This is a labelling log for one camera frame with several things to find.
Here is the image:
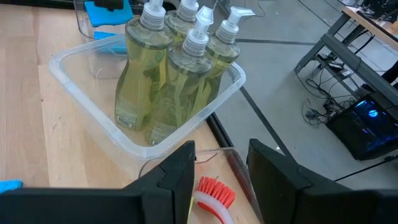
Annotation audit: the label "green soap bottle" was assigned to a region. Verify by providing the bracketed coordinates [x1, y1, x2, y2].
[164, 0, 200, 44]
[203, 6, 256, 106]

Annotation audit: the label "tall clear plastic bin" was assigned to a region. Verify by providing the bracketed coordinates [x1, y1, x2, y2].
[49, 33, 247, 161]

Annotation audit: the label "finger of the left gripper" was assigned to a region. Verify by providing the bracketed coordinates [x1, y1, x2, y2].
[94, 0, 124, 11]

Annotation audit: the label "shallow clear plastic tray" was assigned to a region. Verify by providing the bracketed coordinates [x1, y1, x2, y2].
[73, 0, 147, 43]
[138, 147, 265, 224]

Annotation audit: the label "black computer blue lights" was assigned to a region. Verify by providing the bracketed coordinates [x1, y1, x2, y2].
[325, 93, 398, 161]

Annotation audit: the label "black floor cable tangle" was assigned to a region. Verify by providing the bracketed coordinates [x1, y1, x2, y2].
[295, 52, 361, 126]

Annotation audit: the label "wooden top metal desk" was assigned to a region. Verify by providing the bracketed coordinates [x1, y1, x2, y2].
[294, 5, 398, 106]

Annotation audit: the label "red dish brush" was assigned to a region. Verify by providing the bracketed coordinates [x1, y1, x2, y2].
[193, 176, 236, 224]

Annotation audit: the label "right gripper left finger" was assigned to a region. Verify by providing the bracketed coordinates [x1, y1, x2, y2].
[123, 139, 197, 224]

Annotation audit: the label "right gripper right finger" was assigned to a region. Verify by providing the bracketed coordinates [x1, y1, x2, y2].
[247, 138, 371, 224]

